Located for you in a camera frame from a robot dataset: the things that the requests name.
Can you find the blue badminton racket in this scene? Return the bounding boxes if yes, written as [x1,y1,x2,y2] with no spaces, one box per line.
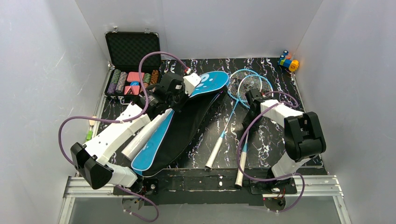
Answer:
[205,69,258,168]
[235,75,264,189]

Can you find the blue racket bag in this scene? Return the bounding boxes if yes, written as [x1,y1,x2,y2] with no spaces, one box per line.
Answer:
[131,71,229,177]

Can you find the white shuttlecock tube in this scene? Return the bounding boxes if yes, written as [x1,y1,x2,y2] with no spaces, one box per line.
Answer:
[121,109,173,161]

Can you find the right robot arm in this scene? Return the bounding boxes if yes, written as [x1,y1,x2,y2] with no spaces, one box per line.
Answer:
[238,89,326,182]

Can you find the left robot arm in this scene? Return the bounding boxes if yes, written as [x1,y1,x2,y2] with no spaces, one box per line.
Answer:
[71,73,201,189]

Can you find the colourful toy block train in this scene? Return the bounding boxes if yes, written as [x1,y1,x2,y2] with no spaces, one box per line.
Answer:
[277,50,299,72]

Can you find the black poker chip case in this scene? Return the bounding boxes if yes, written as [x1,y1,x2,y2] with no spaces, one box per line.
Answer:
[104,31,160,100]

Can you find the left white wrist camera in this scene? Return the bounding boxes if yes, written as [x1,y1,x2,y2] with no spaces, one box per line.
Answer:
[183,72,202,96]

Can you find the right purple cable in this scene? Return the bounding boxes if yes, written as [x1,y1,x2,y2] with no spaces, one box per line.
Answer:
[236,91,306,213]

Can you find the purple cable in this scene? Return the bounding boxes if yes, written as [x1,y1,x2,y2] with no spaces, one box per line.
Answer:
[236,91,306,213]
[58,51,191,223]

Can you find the green clip on rail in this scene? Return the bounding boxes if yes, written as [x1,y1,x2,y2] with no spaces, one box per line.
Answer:
[85,130,93,141]

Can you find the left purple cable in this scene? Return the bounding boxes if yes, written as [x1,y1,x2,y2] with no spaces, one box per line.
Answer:
[58,51,191,223]

